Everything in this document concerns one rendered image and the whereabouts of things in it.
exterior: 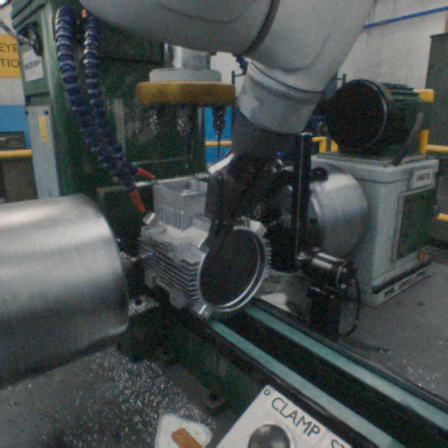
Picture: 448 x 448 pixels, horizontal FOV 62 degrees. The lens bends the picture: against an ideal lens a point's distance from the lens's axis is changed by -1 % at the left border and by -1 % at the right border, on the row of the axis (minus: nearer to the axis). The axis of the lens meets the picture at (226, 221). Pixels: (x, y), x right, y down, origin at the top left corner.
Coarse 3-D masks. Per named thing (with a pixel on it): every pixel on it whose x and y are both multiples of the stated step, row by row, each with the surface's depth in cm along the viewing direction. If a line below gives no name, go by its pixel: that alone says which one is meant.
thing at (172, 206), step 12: (156, 192) 75; (168, 192) 71; (180, 192) 80; (192, 192) 80; (204, 192) 69; (156, 204) 76; (168, 204) 72; (180, 204) 68; (192, 204) 68; (204, 204) 70; (168, 216) 72; (180, 216) 69; (192, 216) 69; (180, 228) 70
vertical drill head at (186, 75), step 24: (168, 48) 64; (168, 72) 63; (192, 72) 63; (216, 72) 66; (144, 96) 64; (168, 96) 61; (192, 96) 61; (216, 96) 63; (192, 120) 76; (216, 120) 69
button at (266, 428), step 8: (264, 424) 27; (272, 424) 26; (256, 432) 26; (264, 432) 26; (272, 432) 26; (280, 432) 26; (248, 440) 26; (256, 440) 26; (264, 440) 26; (272, 440) 25; (280, 440) 25; (288, 440) 25
